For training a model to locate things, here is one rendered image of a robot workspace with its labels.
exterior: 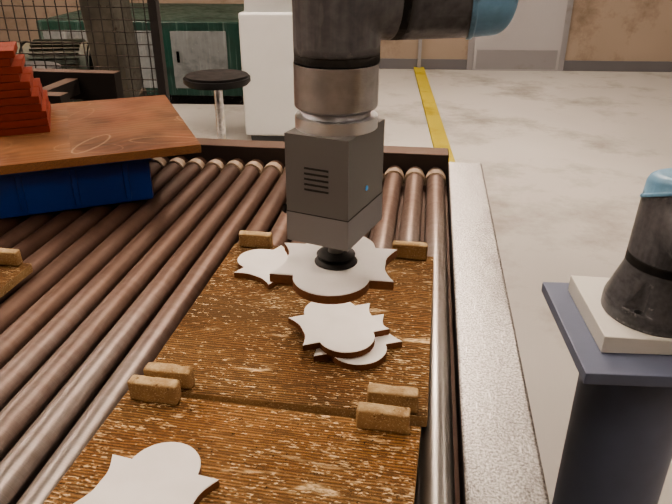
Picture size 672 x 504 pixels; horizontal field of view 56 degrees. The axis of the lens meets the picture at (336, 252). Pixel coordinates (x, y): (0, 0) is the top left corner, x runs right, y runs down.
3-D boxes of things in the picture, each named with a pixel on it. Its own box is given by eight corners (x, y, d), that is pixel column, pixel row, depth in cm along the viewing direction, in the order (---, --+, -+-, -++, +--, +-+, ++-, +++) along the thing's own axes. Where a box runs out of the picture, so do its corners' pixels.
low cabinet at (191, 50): (274, 70, 761) (272, 3, 728) (246, 106, 600) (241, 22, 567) (119, 68, 772) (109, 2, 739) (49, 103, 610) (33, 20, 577)
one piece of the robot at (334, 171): (301, 70, 63) (304, 222, 70) (253, 87, 55) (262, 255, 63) (395, 78, 59) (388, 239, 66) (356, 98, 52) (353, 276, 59)
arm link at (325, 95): (277, 65, 54) (320, 51, 61) (279, 119, 56) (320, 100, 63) (358, 72, 51) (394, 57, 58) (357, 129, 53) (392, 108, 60)
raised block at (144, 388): (183, 397, 75) (181, 378, 74) (177, 407, 73) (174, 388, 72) (135, 391, 76) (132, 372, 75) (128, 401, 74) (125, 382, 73)
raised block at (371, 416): (411, 425, 71) (412, 405, 69) (409, 436, 69) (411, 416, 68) (357, 418, 72) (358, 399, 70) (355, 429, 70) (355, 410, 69)
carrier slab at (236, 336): (433, 264, 109) (433, 256, 108) (426, 428, 73) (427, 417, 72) (235, 250, 114) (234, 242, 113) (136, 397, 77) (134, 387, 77)
